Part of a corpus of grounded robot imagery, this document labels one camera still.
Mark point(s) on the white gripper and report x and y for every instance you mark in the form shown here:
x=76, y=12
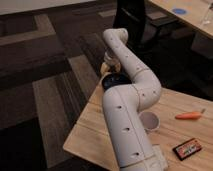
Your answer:
x=109, y=61

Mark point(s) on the blue ceramic bowl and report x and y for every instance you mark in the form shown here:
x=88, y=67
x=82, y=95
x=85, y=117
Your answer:
x=114, y=79

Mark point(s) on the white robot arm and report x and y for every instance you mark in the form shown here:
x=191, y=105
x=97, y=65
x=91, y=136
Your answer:
x=122, y=105

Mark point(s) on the black office chair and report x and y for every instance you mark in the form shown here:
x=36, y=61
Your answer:
x=145, y=23

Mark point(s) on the white cup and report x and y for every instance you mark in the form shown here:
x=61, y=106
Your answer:
x=150, y=121

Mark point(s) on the blue round coaster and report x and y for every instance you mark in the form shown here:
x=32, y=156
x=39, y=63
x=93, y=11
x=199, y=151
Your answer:
x=179, y=11

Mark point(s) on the orange carrot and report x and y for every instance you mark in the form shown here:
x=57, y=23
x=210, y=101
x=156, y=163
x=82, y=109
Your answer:
x=190, y=115

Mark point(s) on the wooden background desk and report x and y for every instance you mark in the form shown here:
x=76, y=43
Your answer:
x=195, y=12

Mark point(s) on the black snack box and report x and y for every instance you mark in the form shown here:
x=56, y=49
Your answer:
x=187, y=149

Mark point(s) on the clear glass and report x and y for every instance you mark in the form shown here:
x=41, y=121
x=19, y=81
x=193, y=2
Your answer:
x=207, y=15

